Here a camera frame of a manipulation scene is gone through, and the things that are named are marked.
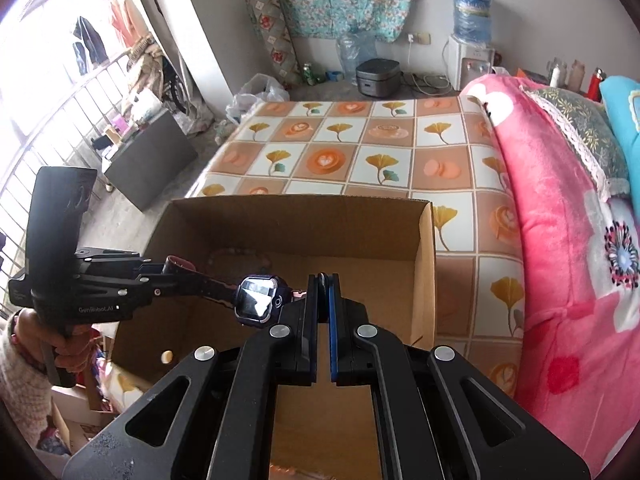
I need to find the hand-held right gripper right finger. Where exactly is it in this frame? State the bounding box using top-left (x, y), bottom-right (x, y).
top-left (327, 274), bottom-right (592, 480)

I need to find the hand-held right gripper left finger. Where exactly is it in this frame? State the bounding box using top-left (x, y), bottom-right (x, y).
top-left (62, 272), bottom-right (331, 480)

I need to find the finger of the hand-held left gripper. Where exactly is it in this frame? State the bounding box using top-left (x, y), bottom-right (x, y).
top-left (120, 280), bottom-right (201, 309)
top-left (136, 256), bottom-right (176, 282)

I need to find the dark purple smartwatch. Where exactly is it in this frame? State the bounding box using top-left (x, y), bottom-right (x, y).
top-left (165, 255), bottom-right (308, 330)

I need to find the brown cardboard box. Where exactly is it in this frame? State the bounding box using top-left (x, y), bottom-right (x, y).
top-left (110, 196), bottom-right (437, 480)

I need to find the person's left forearm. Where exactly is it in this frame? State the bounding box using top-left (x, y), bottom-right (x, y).
top-left (0, 330), bottom-right (55, 457)

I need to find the person's left hand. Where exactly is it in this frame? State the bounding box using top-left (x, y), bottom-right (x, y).
top-left (7, 307), bottom-right (94, 377)

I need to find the grey cabinet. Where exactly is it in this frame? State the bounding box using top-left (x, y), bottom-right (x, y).
top-left (102, 110), bottom-right (198, 212)

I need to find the metal window railing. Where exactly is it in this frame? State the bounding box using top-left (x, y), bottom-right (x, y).
top-left (0, 35), bottom-right (166, 311)

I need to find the checked leaf print bed sheet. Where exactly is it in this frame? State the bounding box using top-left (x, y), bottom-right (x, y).
top-left (185, 96), bottom-right (532, 403)

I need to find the pile of clothes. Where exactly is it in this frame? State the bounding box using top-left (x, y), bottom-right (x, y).
top-left (125, 35), bottom-right (167, 97)

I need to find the hanging dark jacket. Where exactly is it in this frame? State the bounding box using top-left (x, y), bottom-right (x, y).
top-left (72, 16), bottom-right (109, 76)

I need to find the white plastic bag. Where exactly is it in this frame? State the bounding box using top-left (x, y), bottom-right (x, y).
top-left (226, 74), bottom-right (291, 127)

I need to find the hanging pink garment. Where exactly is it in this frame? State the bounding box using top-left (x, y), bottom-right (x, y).
top-left (110, 0), bottom-right (149, 42)

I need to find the pink floral blanket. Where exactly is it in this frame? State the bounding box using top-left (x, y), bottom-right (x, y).
top-left (459, 74), bottom-right (640, 477)

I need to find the dark grey rice cooker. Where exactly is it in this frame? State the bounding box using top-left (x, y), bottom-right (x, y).
top-left (355, 58), bottom-right (402, 100)

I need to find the patterned folded mat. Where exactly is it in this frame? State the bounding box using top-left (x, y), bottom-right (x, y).
top-left (250, 0), bottom-right (304, 86)

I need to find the clear empty water jug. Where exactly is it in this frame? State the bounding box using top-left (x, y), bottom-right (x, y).
top-left (337, 32), bottom-right (378, 81)

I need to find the white water dispenser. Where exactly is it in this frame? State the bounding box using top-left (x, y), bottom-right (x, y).
top-left (446, 35), bottom-right (496, 92)

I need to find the teal floral cloth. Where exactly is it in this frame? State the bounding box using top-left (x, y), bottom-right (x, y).
top-left (242, 0), bottom-right (441, 41)

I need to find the red thermos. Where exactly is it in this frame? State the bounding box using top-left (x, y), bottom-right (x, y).
top-left (587, 67), bottom-right (606, 102)

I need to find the blue printed pillow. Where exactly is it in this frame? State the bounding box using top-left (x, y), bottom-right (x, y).
top-left (599, 76), bottom-right (640, 172)

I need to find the tan beaded bracelet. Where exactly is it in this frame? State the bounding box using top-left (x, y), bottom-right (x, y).
top-left (209, 249), bottom-right (273, 273)

